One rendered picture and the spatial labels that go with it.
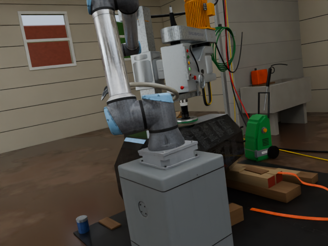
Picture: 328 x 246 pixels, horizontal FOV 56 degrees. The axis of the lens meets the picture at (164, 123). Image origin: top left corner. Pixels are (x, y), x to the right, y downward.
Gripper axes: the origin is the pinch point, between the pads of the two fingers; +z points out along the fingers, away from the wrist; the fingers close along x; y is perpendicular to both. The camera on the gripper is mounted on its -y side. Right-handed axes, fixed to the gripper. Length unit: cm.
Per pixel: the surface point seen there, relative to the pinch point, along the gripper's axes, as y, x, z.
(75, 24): -566, -198, -361
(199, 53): -69, 72, -71
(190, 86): -43, 60, -28
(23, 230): -106, -92, 106
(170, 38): -28, 41, -65
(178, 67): -37, 50, -43
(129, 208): 46, 19, 70
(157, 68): -110, 32, -69
